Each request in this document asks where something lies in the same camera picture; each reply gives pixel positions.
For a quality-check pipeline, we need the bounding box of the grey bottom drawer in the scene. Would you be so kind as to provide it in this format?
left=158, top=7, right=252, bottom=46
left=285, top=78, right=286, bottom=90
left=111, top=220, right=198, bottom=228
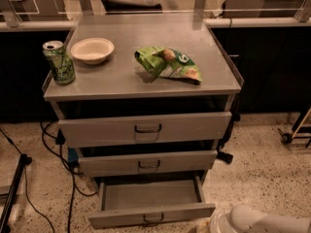
left=88, top=172, right=215, bottom=228

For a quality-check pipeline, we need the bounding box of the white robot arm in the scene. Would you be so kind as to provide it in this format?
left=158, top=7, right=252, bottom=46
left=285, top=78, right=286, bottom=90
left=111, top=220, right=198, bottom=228
left=194, top=204, right=311, bottom=233

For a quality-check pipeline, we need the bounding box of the grey drawer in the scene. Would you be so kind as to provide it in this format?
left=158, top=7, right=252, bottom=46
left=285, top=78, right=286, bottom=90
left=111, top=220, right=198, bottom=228
left=88, top=172, right=215, bottom=228
left=59, top=112, right=231, bottom=148
left=79, top=150, right=217, bottom=177

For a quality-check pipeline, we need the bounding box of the green chip bag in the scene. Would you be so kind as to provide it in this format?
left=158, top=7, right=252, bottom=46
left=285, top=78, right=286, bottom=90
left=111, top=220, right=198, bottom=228
left=134, top=47, right=202, bottom=83

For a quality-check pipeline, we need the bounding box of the black wheeled cart base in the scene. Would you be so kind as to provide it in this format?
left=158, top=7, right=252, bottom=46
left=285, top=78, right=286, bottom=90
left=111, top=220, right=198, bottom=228
left=278, top=106, right=311, bottom=148

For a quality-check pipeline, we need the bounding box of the black cabinet caster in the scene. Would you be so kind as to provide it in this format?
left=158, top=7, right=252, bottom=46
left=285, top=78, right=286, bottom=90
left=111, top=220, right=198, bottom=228
left=217, top=151, right=233, bottom=164

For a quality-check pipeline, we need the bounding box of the grey metal drawer cabinet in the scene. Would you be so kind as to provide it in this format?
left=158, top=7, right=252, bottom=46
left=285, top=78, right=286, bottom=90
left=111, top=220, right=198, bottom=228
left=42, top=15, right=245, bottom=180

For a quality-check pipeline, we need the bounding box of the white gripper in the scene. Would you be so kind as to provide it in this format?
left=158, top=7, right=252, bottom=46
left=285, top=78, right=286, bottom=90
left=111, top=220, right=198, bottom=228
left=194, top=214, right=238, bottom=233

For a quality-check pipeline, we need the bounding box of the black stand leg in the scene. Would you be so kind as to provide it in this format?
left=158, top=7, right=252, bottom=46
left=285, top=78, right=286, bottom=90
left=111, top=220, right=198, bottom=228
left=0, top=154, right=32, bottom=233

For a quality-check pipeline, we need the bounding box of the white paper bowl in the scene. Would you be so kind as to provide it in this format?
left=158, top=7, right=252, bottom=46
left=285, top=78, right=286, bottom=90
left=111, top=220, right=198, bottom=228
left=70, top=38, right=115, bottom=65

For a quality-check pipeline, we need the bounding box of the grey middle drawer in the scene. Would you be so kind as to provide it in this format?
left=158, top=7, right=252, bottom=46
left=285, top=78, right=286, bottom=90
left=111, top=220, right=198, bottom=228
left=79, top=150, right=217, bottom=177

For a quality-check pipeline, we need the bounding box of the grey top drawer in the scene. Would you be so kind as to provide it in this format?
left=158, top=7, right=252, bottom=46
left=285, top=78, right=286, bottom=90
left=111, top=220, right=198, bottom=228
left=59, top=112, right=231, bottom=148

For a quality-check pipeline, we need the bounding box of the green soda can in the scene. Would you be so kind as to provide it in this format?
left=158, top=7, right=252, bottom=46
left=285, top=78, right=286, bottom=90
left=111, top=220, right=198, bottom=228
left=43, top=41, right=75, bottom=84

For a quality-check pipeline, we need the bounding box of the clear acrylic barrier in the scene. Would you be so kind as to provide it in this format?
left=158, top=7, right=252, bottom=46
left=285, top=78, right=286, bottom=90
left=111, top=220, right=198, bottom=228
left=0, top=0, right=311, bottom=29

